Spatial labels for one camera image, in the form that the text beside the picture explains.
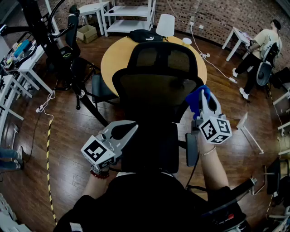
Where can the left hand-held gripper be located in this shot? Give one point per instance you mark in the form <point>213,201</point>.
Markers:
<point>95,150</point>

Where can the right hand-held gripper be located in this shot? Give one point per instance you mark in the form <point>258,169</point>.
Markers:
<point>215,130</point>

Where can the blue cloth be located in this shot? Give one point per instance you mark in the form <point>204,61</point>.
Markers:
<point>193,99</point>

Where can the black mesh office chair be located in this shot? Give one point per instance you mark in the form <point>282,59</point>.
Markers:
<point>156,102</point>

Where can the person's right forearm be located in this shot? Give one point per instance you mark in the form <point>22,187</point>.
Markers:
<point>211,167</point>

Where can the person's left forearm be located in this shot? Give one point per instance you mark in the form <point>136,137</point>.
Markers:
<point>96,188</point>

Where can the silver wristwatch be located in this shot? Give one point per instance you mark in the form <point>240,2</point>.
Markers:
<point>97,169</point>

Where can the black folding chair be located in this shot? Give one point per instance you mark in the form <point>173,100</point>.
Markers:
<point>103,87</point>

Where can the black and grey office chair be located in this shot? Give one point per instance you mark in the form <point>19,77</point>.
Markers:
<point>264,72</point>

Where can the yellow paper cup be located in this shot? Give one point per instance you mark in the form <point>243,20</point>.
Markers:
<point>187,42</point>

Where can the round yellow wooden table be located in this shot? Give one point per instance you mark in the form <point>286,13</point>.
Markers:
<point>117,56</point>

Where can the person's black shirt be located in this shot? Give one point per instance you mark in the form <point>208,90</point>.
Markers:
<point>147,204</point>

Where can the black and yellow floor tape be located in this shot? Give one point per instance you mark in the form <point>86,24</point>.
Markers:
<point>48,158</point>

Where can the black chest-mounted device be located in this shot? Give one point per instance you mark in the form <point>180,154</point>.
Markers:
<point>231,199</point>

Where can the black bag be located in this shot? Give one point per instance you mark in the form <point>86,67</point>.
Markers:
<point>145,35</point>

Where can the cardboard box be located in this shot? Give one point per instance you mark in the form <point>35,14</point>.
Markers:
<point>87,34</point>

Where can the white shelf unit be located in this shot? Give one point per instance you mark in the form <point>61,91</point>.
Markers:
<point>129,25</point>

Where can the black office chair green trim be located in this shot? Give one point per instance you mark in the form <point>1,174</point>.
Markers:
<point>72,36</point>

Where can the black tripod stand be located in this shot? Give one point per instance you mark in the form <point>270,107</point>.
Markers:
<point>44,43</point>

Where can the white desk with colourful clutter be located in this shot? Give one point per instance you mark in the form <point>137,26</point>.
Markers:
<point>25,59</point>

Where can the small white table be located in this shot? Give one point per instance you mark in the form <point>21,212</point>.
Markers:
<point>90,10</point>

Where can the white table with plastic boxes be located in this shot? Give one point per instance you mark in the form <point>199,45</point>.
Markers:
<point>9,217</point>

